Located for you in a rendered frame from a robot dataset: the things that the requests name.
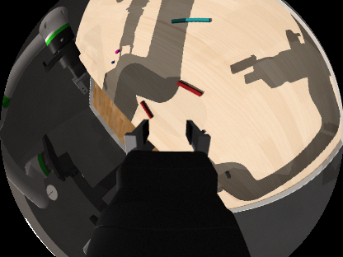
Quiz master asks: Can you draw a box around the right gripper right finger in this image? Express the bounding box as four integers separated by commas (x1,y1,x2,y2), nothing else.
186,119,211,156

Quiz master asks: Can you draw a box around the red rod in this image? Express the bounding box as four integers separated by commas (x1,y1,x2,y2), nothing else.
177,82,202,96
139,101,154,119

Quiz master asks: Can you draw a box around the turquoise rod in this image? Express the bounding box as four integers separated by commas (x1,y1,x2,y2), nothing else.
171,17,210,23

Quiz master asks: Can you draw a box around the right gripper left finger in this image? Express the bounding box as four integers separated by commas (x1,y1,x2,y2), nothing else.
125,119,149,155

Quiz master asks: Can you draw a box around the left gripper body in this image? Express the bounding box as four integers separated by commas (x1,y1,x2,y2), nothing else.
43,26,87,79

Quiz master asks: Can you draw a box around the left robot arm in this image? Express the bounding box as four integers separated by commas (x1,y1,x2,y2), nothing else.
0,7,70,208

